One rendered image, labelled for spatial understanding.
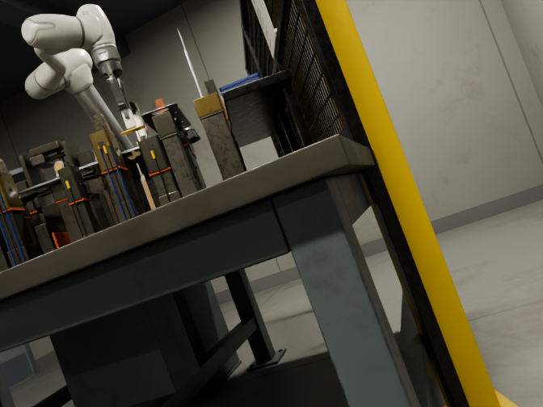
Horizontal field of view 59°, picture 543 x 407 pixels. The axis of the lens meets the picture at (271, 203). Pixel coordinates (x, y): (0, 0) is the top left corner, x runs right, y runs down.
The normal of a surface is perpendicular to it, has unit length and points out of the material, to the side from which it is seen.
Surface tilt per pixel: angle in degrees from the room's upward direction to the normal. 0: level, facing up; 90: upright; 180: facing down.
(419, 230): 90
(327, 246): 90
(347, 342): 90
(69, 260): 90
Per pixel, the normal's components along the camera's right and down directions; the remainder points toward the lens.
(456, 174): -0.28, 0.07
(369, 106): 0.03, -0.04
